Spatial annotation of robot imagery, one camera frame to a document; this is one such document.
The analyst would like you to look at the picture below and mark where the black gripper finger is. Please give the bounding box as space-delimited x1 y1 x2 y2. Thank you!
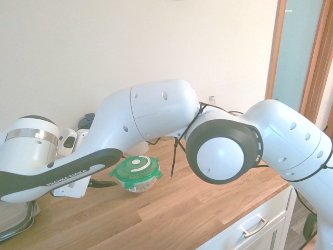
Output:
88 180 118 189

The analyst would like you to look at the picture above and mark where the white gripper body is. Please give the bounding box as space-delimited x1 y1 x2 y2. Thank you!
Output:
53 177 91 199

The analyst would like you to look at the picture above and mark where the green round container lid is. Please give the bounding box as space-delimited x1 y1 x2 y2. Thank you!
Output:
109 155 163 189

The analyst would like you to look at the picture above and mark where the black container clear lid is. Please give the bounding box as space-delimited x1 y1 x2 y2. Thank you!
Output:
0 200 41 247

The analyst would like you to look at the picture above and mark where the clear bowl with nuts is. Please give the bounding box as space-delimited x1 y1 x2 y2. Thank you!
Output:
116 173 159 195

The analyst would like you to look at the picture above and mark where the frosted glass door panel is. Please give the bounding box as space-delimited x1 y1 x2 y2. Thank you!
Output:
273 0 326 111

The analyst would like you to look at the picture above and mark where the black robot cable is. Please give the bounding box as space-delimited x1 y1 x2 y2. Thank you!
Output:
145 102 333 211

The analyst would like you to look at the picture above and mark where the silver drawer handle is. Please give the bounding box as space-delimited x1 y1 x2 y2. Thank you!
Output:
240 217 270 238

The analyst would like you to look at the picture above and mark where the wooden door frame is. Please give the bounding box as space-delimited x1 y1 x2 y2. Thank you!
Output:
265 0 333 126

